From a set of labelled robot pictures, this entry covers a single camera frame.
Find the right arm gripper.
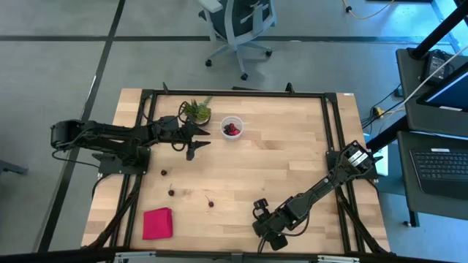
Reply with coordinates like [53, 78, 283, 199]
[251, 198, 294, 254]

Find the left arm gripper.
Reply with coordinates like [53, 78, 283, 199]
[158, 115, 213, 162]

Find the succulent plant in black pot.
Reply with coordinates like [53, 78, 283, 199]
[180, 96, 214, 128]

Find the clear round plastic container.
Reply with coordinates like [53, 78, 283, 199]
[220, 115, 244, 141]

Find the folded red cloth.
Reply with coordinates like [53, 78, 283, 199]
[142, 207, 173, 241]

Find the white and black office chair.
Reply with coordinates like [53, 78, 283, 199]
[198, 0, 278, 81]

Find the white box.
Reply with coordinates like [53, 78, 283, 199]
[373, 145, 390, 177]

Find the black desk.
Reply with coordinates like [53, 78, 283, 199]
[396, 130, 468, 228]
[367, 47, 468, 153]

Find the black laptop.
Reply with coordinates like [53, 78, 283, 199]
[409, 145, 468, 200]

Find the grey chair base leg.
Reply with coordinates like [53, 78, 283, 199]
[0, 159, 29, 176]

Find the black flat screen monitor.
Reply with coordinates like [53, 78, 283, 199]
[418, 61, 468, 113]

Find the black power adapter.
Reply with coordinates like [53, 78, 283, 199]
[423, 50, 454, 85]

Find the black metal pole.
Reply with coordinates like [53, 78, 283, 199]
[408, 0, 468, 61]

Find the silver metal bracket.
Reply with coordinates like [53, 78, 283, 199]
[113, 251, 158, 263]
[317, 254, 361, 263]

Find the black floor cable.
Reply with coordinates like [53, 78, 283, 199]
[360, 84, 407, 129]

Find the black camera rig bar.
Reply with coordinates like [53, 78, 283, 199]
[0, 247, 468, 263]

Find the yellow cable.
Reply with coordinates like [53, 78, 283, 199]
[341, 0, 398, 21]

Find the white cable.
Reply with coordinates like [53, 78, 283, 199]
[401, 45, 468, 107]

